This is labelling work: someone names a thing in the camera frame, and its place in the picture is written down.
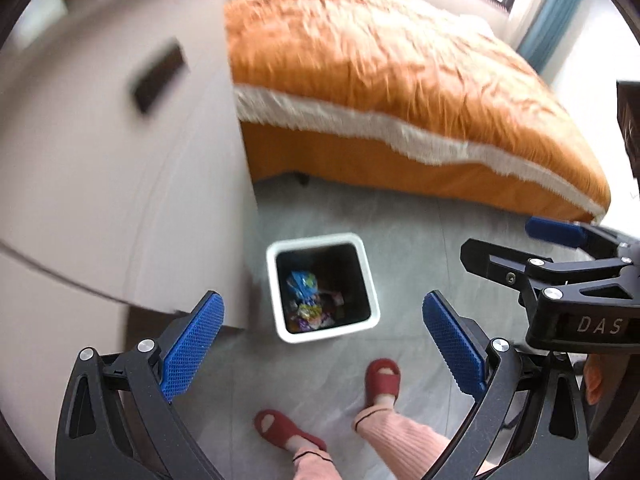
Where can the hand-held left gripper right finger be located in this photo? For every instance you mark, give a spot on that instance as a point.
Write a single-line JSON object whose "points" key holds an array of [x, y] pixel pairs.
{"points": [[457, 347]]}

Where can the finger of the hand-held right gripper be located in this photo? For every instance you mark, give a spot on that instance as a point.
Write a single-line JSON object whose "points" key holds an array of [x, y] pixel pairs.
{"points": [[492, 260], [555, 230]]}

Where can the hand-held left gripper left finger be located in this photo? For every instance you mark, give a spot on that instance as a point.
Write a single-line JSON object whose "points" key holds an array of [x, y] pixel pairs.
{"points": [[192, 345]]}

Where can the white trash bin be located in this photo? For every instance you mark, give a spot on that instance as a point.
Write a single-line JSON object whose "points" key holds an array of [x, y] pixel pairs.
{"points": [[277, 300]]}

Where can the silver wrapper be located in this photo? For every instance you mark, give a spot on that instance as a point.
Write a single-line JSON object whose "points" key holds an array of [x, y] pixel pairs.
{"points": [[302, 319]]}

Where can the blue snack bag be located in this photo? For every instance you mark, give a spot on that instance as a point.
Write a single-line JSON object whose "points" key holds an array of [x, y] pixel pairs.
{"points": [[302, 285]]}

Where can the red slipper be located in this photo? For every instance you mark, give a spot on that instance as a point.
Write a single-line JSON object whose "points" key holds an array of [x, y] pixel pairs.
{"points": [[277, 425], [382, 382]]}

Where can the person's right leg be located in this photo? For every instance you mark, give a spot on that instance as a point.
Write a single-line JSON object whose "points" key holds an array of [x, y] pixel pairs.
{"points": [[405, 437]]}

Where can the person's leg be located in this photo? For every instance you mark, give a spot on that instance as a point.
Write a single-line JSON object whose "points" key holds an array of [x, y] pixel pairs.
{"points": [[405, 437], [312, 462]]}

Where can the dark wooden furniture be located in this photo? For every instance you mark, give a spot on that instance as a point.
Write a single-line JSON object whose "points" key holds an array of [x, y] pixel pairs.
{"points": [[630, 125]]}

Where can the person's left leg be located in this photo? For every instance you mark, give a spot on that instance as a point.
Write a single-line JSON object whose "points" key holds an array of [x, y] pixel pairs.
{"points": [[312, 462]]}

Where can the white cabinet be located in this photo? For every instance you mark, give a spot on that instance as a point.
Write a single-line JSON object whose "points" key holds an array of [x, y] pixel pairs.
{"points": [[125, 185]]}

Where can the bed with orange blanket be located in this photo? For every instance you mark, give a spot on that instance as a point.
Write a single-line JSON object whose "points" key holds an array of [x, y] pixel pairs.
{"points": [[390, 70]]}

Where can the blue curtain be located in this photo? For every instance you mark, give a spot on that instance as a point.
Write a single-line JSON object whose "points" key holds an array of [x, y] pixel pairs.
{"points": [[555, 10]]}

